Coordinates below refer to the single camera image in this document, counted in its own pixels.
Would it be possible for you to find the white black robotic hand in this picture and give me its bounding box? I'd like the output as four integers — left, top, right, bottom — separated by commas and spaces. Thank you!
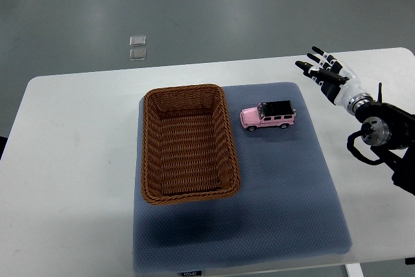
295, 46, 374, 115

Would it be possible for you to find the pink toy car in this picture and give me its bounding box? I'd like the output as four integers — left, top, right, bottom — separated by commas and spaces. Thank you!
239, 100, 297, 132

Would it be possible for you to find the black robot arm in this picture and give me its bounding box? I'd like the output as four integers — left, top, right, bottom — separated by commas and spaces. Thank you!
347, 83, 414, 194

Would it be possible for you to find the brown wicker basket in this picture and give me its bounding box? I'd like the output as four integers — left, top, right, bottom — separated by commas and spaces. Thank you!
140, 84, 241, 206

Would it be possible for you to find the blue-grey padded mat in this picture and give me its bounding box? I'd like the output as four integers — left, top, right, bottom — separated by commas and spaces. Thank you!
133, 82, 352, 274

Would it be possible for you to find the white table leg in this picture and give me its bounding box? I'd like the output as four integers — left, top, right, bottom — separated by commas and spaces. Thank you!
345, 263, 364, 277

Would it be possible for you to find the upper metal floor plate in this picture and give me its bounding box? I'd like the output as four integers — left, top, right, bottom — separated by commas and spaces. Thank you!
129, 35, 147, 47

